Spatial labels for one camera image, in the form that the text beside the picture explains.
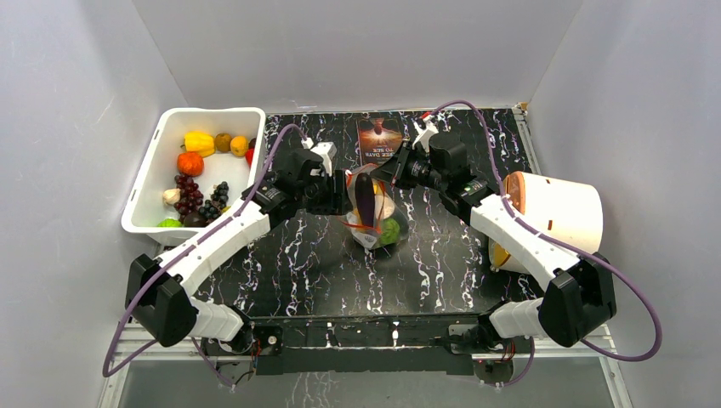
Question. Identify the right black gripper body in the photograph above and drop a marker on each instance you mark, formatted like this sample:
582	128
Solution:
401	168

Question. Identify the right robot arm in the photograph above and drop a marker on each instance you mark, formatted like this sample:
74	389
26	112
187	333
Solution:
579	294

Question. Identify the garlic bulb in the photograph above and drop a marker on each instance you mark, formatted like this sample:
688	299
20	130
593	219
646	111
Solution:
171	197

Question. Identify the book with dark cover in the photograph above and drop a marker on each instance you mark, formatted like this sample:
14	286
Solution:
378	139

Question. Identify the beige onion half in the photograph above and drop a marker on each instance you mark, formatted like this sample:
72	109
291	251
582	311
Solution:
382	205

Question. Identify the yellow pear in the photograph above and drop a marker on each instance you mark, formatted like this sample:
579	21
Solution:
353	218

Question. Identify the yellow bell pepper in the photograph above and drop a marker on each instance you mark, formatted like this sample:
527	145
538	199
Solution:
201	143

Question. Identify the dark plum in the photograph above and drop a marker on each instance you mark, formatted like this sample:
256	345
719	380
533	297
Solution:
194	220

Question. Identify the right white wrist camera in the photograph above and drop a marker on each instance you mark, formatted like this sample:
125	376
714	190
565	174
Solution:
425	130

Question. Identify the purple eggplant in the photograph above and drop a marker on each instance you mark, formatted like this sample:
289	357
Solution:
365	199

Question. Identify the orange persimmon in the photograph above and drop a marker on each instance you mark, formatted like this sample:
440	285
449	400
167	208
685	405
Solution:
190	164

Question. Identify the white plastic bin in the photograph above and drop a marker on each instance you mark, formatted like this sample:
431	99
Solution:
145	209

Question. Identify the small orange round fruit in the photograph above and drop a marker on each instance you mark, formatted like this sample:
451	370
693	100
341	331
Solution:
239	146

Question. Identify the white cylinder orange lid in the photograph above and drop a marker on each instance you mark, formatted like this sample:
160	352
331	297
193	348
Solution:
564	210

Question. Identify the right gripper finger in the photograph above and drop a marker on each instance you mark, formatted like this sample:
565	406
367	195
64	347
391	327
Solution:
405	152
390	172

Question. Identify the green cabbage toy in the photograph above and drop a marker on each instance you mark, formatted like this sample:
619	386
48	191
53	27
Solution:
170	223

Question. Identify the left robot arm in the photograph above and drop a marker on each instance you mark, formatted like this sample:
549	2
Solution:
160	290

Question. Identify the red fruit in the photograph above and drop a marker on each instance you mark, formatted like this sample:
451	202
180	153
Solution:
249	155

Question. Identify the brown yellow round fruit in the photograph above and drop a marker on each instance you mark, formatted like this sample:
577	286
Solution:
222	142

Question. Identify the clear zip top bag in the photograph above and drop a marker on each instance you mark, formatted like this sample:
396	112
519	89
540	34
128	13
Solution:
365	236

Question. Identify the black grape bunch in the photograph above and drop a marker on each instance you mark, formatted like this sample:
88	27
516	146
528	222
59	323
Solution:
213	207

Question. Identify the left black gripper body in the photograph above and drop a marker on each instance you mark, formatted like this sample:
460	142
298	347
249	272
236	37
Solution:
326	197

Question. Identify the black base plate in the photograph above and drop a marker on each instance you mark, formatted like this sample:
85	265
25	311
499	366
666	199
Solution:
374	343

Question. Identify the dark red grape bunch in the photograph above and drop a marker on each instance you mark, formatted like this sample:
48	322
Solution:
191	197

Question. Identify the green round fruit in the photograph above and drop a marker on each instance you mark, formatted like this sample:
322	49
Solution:
390	233

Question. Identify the aluminium frame rail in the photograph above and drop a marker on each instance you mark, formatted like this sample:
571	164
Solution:
189	349

